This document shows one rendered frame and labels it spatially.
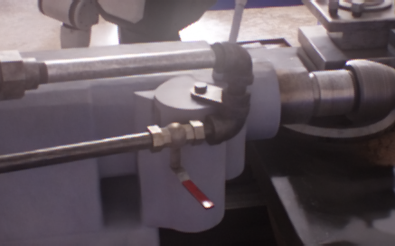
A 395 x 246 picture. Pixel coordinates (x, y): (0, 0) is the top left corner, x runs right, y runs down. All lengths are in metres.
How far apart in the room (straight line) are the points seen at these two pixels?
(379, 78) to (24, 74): 0.51
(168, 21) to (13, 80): 0.75
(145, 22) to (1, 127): 0.57
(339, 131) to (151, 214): 0.44
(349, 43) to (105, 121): 0.51
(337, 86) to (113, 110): 0.31
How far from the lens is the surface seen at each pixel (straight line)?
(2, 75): 0.61
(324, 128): 1.16
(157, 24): 1.33
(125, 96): 0.81
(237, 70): 0.72
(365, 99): 0.93
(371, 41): 1.19
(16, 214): 0.85
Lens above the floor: 1.50
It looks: 29 degrees down
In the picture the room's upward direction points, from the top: straight up
